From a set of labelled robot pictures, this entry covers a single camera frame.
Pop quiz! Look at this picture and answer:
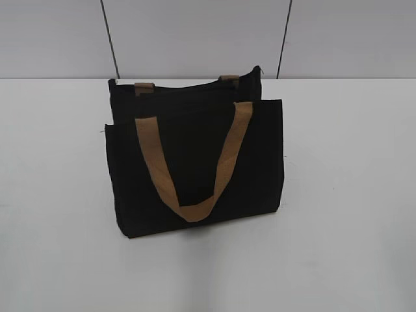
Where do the black tote bag tan handles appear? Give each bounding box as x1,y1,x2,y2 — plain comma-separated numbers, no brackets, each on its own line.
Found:
105,66,284,239

